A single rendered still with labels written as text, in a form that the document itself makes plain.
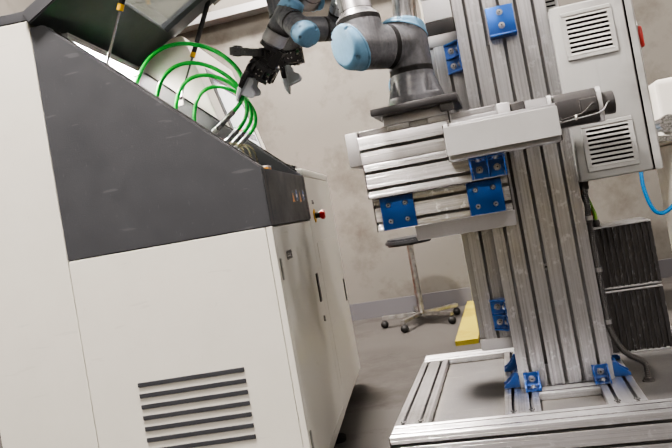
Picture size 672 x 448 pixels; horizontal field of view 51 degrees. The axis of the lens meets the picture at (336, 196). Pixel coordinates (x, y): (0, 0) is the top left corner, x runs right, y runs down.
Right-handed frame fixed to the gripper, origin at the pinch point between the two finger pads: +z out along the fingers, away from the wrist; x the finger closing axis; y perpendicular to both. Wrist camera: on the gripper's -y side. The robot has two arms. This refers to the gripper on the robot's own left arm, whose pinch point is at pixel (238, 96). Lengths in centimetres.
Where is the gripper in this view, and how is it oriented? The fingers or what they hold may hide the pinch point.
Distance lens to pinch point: 227.8
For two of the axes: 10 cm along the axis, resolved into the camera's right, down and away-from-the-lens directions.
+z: -4.8, 8.1, 3.4
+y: 8.4, 5.3, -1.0
